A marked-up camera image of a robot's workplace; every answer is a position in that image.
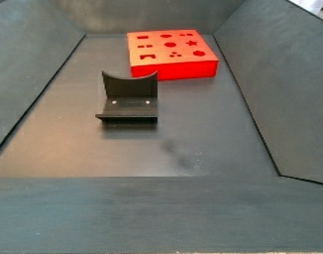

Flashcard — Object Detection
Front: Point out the black curved fixture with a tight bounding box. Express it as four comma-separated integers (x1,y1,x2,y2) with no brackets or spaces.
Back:
95,71,159,123

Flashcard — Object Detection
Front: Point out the red shape-sorter block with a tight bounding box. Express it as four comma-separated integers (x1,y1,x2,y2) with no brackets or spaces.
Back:
127,30,219,80

